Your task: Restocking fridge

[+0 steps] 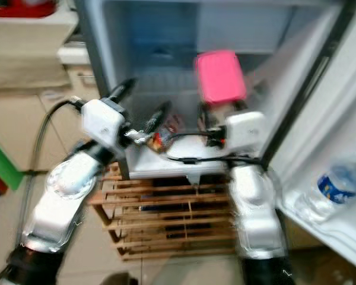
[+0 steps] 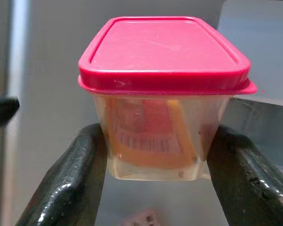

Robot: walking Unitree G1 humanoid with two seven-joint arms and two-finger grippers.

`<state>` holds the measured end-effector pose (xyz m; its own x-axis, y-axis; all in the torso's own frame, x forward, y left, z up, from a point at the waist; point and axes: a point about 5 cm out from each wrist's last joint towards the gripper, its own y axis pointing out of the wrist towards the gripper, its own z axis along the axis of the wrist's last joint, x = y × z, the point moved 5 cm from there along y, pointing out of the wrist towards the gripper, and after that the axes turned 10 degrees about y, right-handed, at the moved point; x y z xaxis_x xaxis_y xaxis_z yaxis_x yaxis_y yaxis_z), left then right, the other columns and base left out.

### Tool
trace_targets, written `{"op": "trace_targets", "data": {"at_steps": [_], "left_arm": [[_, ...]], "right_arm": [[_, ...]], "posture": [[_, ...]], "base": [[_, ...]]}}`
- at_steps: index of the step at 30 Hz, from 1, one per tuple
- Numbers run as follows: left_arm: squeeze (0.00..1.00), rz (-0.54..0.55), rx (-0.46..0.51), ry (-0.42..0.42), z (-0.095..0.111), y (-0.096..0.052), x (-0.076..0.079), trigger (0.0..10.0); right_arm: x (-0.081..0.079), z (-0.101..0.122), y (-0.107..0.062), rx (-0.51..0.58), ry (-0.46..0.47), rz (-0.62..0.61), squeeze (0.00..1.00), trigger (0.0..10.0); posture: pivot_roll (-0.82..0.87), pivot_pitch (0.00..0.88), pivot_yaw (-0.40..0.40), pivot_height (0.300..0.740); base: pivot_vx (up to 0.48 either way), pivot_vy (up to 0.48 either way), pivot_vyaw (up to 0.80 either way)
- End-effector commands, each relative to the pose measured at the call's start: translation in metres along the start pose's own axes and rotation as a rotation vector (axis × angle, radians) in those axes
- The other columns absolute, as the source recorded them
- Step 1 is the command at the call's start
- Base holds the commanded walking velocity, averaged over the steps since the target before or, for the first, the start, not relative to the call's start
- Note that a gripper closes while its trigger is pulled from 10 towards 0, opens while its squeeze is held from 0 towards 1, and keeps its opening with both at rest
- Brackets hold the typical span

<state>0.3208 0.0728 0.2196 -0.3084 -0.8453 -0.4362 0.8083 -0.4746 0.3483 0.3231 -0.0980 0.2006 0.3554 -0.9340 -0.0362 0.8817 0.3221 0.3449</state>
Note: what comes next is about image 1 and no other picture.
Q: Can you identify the grey mini fridge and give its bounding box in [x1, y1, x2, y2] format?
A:
[74, 0, 348, 182]

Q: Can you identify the clear container with pink lid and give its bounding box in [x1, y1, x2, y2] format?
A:
[194, 50, 248, 106]

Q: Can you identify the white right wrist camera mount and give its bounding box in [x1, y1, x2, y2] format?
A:
[224, 111, 268, 152]

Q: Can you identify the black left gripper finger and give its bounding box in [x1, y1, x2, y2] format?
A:
[144, 101, 173, 136]
[110, 77, 138, 103]

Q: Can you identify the white fridge door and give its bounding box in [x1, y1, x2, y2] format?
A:
[261, 0, 356, 274]

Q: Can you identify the green plastic bin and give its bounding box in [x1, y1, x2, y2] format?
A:
[0, 135, 26, 195]

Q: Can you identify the beige ribbed table runner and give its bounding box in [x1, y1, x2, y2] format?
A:
[0, 18, 78, 93]

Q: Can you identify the wooden slatted rack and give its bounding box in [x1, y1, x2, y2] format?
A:
[86, 163, 247, 262]

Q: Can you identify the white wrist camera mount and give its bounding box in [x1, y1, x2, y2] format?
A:
[224, 111, 268, 152]
[82, 98, 128, 149]

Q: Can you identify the red coffee machine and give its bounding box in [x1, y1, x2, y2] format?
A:
[0, 0, 57, 18]

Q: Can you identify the beige kitchen cabinet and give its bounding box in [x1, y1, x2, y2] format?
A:
[0, 65, 101, 176]

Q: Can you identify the clear blue label water bottle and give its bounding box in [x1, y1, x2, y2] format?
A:
[294, 151, 356, 223]

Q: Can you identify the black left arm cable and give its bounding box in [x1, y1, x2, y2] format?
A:
[0, 98, 84, 285]

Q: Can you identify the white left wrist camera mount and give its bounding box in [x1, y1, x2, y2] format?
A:
[82, 98, 128, 149]

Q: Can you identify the colourful snack packet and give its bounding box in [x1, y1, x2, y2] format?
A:
[150, 116, 183, 154]

